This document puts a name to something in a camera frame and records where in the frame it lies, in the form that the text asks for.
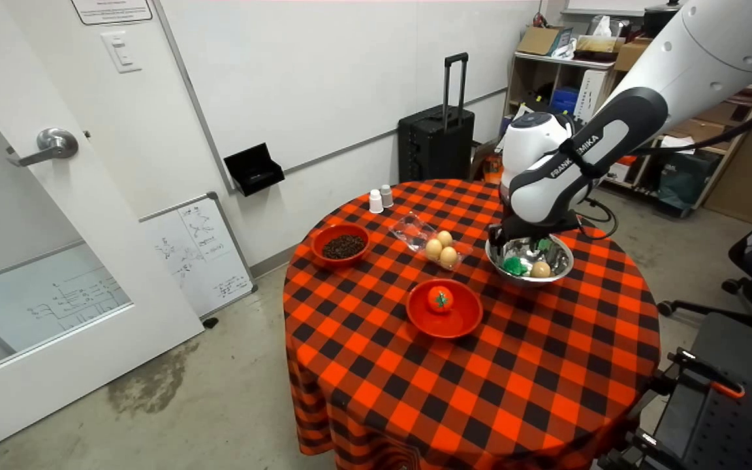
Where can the small leaning whiteboard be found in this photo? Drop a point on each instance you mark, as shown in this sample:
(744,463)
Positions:
(197,257)

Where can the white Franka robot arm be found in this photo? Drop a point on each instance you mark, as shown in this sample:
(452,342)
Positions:
(706,52)

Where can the grey shaker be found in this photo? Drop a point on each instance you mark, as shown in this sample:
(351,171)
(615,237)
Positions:
(388,195)

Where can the white door with window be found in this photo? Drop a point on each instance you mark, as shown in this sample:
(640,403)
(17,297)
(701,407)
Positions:
(46,216)

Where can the red box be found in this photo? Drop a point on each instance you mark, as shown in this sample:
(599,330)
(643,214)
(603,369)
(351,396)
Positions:
(628,173)

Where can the green bin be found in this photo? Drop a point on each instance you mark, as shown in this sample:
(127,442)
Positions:
(686,180)

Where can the black suitcase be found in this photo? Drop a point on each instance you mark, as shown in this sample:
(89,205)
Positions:
(432,143)

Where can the black wall holder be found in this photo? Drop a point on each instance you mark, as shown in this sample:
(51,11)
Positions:
(253,171)

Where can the white shaker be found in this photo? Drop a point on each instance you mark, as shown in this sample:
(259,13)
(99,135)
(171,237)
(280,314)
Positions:
(375,202)

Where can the green vegetable toy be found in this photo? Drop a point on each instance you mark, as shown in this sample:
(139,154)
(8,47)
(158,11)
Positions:
(516,265)

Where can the orange tomato toy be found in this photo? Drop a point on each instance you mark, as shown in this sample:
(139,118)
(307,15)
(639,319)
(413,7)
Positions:
(439,297)

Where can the black perforated mounting platform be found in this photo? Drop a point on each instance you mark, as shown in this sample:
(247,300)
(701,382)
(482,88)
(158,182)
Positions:
(725,425)

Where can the red bowl with dark contents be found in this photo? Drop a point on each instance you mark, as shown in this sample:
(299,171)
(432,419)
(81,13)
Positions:
(341,246)

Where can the orange plastic bowl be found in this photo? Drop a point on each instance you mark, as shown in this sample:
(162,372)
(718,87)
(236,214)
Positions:
(444,323)

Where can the clear plastic egg carton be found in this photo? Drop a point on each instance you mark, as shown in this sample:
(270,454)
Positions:
(408,229)

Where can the orange black checkered tablecloth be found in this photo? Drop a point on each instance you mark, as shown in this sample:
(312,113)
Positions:
(482,393)

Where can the cardboard box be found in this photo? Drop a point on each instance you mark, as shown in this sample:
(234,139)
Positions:
(538,40)

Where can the storage shelf unit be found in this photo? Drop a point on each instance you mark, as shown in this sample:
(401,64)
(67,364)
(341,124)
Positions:
(534,73)

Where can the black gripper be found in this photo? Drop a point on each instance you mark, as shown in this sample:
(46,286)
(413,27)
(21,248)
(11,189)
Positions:
(534,236)

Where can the white light switch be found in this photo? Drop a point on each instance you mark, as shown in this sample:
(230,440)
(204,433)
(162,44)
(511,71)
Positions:
(122,52)

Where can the silver metal bowl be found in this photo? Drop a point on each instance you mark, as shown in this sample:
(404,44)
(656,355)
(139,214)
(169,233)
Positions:
(559,265)

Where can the white wall sign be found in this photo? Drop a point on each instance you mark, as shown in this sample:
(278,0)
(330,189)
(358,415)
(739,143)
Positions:
(111,11)

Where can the large wall whiteboard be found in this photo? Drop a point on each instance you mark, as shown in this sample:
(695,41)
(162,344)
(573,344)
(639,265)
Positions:
(332,79)

